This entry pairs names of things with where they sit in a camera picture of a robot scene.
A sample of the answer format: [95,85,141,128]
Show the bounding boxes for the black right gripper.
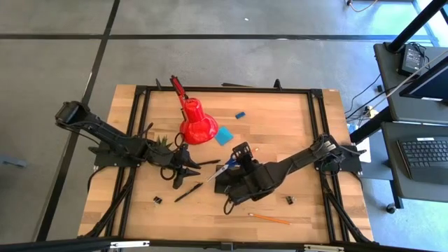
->
[223,141,277,207]

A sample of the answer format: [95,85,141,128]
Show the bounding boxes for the black monitor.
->
[398,55,448,103]

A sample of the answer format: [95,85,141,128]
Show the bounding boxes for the grey chair base leg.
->
[0,153,28,169]

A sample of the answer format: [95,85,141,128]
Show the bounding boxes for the blue sticky note pad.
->
[214,125,235,146]

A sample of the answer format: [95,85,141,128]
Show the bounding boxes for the black metal pole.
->
[386,0,448,54]

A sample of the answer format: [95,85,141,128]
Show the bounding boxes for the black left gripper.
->
[153,142,203,190]

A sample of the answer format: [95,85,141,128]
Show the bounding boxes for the dark grey desk top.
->
[372,41,448,126]

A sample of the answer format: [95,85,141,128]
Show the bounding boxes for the black keyboard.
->
[396,136,448,186]

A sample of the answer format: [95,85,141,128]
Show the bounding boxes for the potted succulent plant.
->
[153,134,176,150]

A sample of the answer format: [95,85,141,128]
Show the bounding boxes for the black power adapter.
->
[398,43,427,77]

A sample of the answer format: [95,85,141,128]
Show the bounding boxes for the red desk lamp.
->
[169,75,220,146]

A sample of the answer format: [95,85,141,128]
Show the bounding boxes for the black mesh desk organizer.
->
[213,162,246,195]

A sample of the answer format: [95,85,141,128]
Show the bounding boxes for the black desk foot bar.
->
[349,106,393,145]

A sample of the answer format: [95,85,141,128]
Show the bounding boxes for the white cable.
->
[370,50,448,111]

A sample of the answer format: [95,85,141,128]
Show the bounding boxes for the dark grey keyboard shelf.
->
[380,121,448,204]

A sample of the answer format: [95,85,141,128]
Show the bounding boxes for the blue-handled scissors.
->
[206,157,242,183]

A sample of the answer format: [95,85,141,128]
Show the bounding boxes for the black aluminium table frame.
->
[77,78,375,246]

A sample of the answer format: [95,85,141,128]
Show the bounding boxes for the orange floor cable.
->
[346,0,379,13]

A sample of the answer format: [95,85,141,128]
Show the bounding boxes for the black gantry beam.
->
[0,237,448,252]

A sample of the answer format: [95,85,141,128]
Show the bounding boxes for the white paper sheet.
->
[357,137,372,164]

